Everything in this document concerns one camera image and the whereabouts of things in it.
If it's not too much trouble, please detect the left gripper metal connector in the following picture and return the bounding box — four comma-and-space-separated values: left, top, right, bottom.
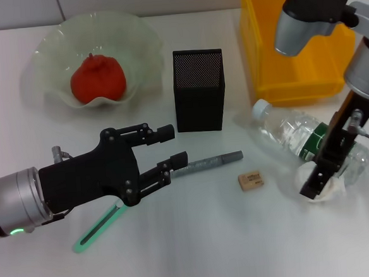
51, 144, 75, 164

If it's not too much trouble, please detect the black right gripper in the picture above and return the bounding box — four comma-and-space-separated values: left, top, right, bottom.
292, 88, 369, 201

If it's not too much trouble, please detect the red apple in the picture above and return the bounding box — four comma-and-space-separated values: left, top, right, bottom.
68, 50, 128, 106

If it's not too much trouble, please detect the clear plastic water bottle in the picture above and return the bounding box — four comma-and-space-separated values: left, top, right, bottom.
251, 92, 369, 193

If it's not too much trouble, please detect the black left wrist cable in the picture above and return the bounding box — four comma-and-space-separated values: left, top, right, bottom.
43, 209, 75, 226

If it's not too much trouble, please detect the green glass fruit plate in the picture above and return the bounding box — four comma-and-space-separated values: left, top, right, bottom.
16, 6, 167, 114

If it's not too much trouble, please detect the white paper ball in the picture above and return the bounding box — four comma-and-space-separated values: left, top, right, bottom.
294, 158, 348, 205

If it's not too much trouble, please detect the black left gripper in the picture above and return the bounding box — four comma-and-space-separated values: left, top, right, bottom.
36, 120, 192, 214

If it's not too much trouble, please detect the black mesh pen holder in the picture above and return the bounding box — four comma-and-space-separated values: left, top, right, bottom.
171, 47, 228, 134

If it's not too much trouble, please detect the right gripper connector cable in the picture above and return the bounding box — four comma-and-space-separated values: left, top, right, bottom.
346, 108, 369, 144

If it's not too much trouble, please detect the green utility knife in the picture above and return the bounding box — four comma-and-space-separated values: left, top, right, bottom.
70, 198, 130, 255

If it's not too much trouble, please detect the tan eraser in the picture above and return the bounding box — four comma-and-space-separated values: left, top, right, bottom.
237, 170, 265, 192

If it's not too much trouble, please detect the grey pen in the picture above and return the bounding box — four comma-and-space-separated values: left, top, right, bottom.
169, 151, 245, 179

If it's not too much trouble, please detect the yellow plastic bin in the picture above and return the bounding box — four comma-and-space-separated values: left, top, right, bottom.
237, 0, 360, 109

